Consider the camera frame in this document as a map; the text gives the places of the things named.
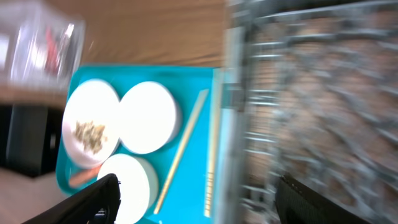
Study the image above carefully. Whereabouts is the right wooden chopstick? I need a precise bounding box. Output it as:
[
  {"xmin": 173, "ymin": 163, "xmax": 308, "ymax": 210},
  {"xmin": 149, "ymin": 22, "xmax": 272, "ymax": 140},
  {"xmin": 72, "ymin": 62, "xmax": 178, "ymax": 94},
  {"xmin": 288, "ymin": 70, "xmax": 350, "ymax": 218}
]
[{"xmin": 203, "ymin": 68, "xmax": 223, "ymax": 218}]

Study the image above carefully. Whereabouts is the left wooden chopstick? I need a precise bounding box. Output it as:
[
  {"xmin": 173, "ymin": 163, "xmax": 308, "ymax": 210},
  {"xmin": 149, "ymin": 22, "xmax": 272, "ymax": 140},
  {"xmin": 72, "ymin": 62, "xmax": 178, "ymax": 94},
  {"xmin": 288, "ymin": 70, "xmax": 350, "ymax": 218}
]
[{"xmin": 154, "ymin": 89, "xmax": 209, "ymax": 215}]

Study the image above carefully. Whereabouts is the wooden chopstick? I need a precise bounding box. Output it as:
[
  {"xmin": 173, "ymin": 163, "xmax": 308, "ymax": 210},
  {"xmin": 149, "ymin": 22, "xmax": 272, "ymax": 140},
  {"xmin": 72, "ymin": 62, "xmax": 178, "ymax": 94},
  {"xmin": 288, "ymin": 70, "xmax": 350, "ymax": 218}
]
[
  {"xmin": 203, "ymin": 68, "xmax": 223, "ymax": 218},
  {"xmin": 154, "ymin": 89, "xmax": 209, "ymax": 215}
]

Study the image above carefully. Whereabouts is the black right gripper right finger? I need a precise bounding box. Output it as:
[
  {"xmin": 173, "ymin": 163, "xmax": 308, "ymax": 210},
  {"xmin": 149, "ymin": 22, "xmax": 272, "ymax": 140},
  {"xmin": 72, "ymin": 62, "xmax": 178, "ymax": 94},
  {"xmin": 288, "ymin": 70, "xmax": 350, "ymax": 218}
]
[{"xmin": 275, "ymin": 174, "xmax": 369, "ymax": 224}]

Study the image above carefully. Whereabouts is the white plate with food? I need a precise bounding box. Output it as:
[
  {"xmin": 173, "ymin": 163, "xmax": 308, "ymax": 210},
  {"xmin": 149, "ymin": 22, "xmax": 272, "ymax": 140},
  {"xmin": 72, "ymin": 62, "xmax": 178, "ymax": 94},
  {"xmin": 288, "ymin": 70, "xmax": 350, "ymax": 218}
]
[{"xmin": 62, "ymin": 79, "xmax": 119, "ymax": 169}]

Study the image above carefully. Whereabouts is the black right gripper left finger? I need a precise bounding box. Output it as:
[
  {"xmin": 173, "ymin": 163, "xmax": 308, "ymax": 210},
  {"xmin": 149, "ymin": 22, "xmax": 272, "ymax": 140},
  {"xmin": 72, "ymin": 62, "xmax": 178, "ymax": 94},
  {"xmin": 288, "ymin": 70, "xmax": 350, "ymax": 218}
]
[{"xmin": 24, "ymin": 174, "xmax": 121, "ymax": 224}]

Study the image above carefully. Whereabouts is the orange carrot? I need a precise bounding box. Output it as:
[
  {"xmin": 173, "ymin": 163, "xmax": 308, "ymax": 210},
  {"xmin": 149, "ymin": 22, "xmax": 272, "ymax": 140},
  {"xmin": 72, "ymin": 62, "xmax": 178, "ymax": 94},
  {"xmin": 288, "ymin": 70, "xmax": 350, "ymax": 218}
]
[{"xmin": 68, "ymin": 166, "xmax": 101, "ymax": 189}]

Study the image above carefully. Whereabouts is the red snack wrapper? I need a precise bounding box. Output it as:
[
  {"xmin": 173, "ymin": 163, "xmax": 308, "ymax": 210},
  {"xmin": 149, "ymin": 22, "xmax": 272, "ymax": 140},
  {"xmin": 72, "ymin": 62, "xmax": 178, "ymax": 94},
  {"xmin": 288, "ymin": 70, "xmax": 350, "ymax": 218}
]
[{"xmin": 45, "ymin": 27, "xmax": 61, "ymax": 77}]

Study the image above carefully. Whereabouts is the grey dishwasher rack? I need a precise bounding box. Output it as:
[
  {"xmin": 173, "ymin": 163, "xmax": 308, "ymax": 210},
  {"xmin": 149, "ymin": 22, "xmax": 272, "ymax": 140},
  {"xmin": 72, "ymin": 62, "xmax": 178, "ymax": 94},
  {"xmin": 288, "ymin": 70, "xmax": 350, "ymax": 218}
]
[{"xmin": 214, "ymin": 1, "xmax": 397, "ymax": 223}]

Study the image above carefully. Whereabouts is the black plastic bin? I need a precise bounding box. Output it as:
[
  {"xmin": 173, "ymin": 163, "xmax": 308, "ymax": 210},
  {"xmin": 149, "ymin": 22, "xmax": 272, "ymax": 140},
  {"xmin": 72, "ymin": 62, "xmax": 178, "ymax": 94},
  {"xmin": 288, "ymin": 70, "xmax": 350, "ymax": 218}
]
[{"xmin": 1, "ymin": 105, "xmax": 63, "ymax": 177}]

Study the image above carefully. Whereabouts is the teal plastic tray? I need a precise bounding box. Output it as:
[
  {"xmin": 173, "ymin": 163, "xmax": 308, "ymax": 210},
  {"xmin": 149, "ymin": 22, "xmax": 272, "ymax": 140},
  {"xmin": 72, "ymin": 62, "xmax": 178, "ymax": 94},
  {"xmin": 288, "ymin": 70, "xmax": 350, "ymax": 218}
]
[{"xmin": 55, "ymin": 64, "xmax": 224, "ymax": 224}]

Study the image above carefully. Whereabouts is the clear plastic bin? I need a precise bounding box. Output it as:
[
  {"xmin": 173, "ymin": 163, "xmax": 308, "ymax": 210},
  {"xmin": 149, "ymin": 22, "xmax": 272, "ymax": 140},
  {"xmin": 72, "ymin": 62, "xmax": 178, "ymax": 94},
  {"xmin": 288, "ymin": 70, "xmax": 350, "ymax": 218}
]
[{"xmin": 1, "ymin": 1, "xmax": 85, "ymax": 91}]

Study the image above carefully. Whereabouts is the pale green bowl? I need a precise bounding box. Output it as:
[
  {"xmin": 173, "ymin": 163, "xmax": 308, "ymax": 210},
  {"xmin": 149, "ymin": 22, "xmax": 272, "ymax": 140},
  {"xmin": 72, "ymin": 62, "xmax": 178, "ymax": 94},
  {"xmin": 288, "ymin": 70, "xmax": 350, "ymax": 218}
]
[{"xmin": 97, "ymin": 154, "xmax": 159, "ymax": 224}]

